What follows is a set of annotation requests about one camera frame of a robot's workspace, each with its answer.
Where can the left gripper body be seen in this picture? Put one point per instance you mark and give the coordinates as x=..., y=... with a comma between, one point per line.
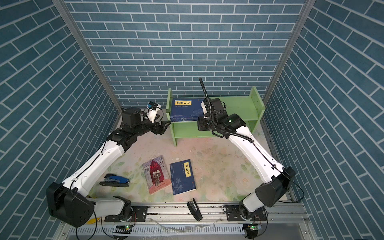
x=153, y=128

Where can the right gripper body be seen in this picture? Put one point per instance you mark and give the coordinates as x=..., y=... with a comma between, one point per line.
x=205, y=123

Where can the blue book yellow label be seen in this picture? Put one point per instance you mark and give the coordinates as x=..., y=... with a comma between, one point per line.
x=182, y=177
x=185, y=110

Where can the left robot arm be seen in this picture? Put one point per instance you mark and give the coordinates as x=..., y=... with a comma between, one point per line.
x=68, y=201

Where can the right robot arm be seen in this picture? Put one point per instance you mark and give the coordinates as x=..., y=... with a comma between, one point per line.
x=276, y=179

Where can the red illustrated book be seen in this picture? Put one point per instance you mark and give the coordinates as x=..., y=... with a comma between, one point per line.
x=156, y=174

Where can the green two-tier shelf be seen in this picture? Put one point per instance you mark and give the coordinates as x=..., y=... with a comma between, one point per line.
x=229, y=114

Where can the blue black stapler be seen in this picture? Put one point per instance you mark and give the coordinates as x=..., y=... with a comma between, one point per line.
x=112, y=180

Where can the yellow pen holder cup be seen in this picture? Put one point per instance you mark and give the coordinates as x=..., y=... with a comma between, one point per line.
x=92, y=221

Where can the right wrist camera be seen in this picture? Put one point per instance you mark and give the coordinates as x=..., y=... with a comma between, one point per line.
x=203, y=105

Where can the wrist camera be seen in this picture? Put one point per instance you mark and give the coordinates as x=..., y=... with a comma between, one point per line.
x=203, y=105
x=153, y=109

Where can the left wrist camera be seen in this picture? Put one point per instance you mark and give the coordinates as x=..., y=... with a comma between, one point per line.
x=153, y=109

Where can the black clip on rail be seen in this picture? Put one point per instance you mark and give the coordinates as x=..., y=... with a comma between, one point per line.
x=194, y=210

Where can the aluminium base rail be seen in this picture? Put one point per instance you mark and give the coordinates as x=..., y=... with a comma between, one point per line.
x=220, y=221

